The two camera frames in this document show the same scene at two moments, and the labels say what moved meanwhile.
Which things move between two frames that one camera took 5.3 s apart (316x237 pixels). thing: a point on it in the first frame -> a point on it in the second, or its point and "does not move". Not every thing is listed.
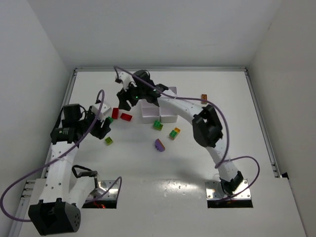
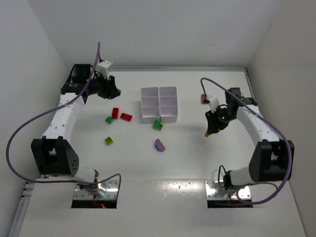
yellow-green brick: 157,125 does not move
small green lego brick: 111,119 does not move
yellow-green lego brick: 108,140 does not move
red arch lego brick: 126,116 does not move
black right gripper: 127,96 -> 213,121
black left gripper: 99,128 -> 108,88
